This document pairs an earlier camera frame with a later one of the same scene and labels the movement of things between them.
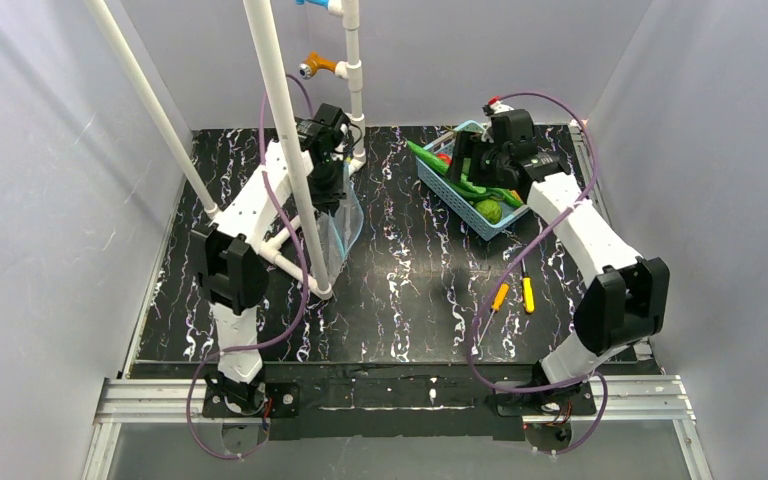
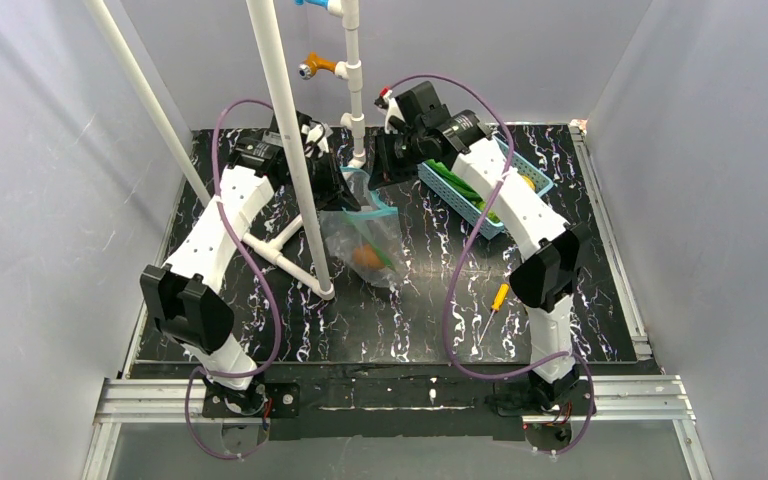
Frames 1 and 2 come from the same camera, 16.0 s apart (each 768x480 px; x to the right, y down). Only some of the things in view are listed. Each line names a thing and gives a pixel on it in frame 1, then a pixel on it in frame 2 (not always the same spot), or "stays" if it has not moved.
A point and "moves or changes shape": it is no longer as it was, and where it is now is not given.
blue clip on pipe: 324,3 stays
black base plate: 394,401 stays
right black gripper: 466,169 -> 393,163
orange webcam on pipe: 314,64 stays
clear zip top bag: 339,227 moves or changes shape
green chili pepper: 507,195 moves or changes shape
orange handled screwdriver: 498,303 stays
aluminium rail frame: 649,400 stays
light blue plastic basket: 453,196 stays
